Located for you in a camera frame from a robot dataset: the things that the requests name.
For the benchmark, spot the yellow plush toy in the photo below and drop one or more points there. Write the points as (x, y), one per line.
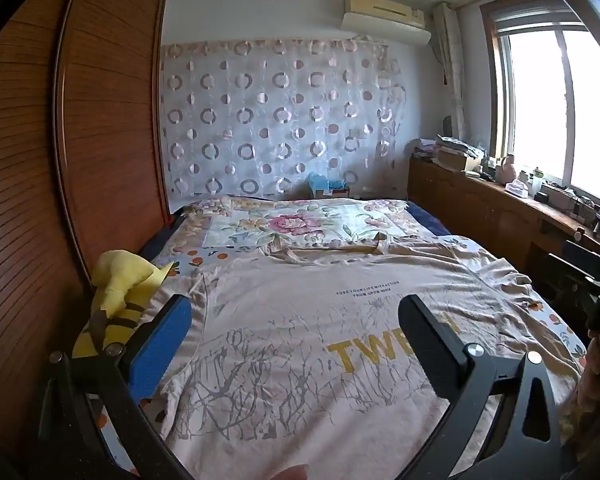
(115, 270)

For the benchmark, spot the beige printed t-shirt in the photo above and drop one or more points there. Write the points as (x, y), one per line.
(290, 320)

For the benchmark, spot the small cardboard box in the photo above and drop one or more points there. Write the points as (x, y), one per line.
(332, 194)

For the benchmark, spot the white bottle with green cap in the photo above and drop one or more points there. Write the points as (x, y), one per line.
(537, 185)

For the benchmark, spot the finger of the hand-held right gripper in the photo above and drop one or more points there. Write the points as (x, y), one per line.
(572, 272)

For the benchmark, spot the pink figurine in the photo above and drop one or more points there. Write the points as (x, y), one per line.
(507, 170)

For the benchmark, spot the wooden wardrobe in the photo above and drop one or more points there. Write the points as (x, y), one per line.
(110, 110)

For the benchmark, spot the window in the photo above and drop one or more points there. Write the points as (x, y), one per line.
(540, 100)

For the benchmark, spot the blue plastic bag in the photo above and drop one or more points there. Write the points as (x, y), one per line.
(325, 181)

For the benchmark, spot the orange fruit print bedsheet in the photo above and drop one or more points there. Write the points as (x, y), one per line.
(195, 256)

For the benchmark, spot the circle patterned wall cloth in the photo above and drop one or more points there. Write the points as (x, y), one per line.
(280, 110)

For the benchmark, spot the pile of books and papers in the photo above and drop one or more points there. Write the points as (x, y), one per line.
(450, 152)

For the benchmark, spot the white air conditioner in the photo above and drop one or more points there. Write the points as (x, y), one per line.
(380, 22)

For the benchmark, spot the long wooden cabinet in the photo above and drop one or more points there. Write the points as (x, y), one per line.
(480, 210)

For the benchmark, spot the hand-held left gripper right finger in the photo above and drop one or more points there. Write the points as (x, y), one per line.
(432, 350)

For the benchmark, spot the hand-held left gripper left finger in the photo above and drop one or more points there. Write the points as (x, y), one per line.
(160, 345)

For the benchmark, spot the tied pale window curtain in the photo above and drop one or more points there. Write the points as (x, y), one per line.
(452, 60)

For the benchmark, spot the floral quilt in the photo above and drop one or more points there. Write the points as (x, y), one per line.
(290, 225)

